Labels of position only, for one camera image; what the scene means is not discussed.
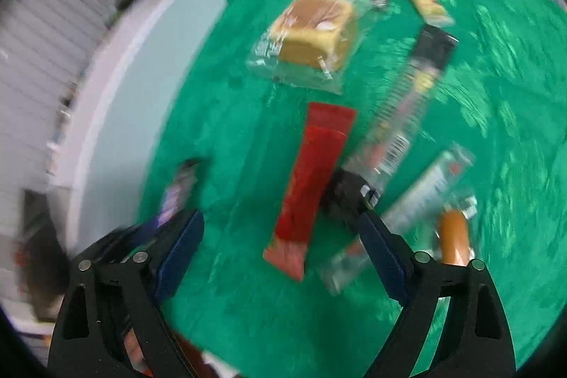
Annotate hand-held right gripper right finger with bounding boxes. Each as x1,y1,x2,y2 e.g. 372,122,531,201
357,212,517,378

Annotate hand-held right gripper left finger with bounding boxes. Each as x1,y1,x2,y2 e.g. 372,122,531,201
46,210,207,378

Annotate clear silver snack packet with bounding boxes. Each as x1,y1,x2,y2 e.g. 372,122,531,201
319,143,477,294

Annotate red snack packet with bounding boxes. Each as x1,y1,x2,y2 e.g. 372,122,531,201
262,102,359,281

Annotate purple snack packet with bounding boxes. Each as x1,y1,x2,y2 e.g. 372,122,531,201
157,159,202,228

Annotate orange sausage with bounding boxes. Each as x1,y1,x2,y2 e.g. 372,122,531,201
436,210,471,266

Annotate black round object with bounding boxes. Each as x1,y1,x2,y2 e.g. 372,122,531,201
321,168,382,221

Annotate green patterned cloth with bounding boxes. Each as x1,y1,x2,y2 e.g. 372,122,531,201
137,0,567,378

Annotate long dark snack packet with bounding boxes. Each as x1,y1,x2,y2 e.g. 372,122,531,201
350,24,459,193

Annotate white board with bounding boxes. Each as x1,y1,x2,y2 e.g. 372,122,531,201
73,0,229,255

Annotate bread in clear packet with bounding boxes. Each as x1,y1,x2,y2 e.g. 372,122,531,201
246,0,368,95

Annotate grey curtain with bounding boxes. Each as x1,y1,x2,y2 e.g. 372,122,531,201
0,0,138,184

